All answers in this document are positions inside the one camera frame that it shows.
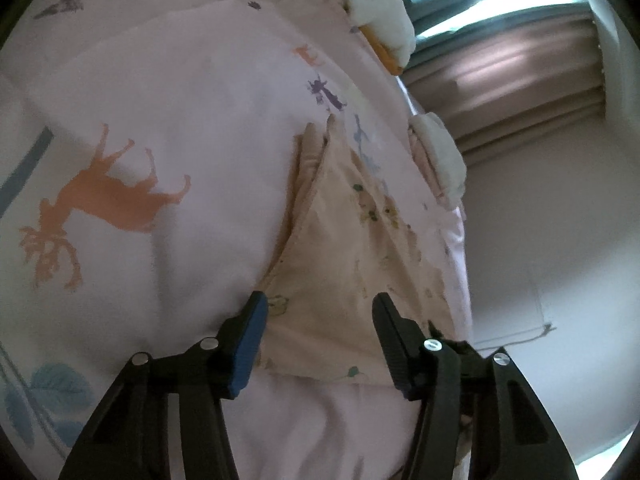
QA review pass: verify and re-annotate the peach cartoon print garment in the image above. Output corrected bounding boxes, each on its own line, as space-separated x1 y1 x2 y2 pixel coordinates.
255 116 460 386

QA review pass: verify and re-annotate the pink animal print bedsheet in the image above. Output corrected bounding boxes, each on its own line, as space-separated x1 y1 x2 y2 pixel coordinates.
1 0 470 479

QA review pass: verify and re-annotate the pink pleated curtain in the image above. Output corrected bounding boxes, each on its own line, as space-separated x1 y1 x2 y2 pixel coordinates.
401 0 605 162

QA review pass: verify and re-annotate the white wall cable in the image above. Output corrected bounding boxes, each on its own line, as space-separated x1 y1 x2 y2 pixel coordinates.
472 320 558 354

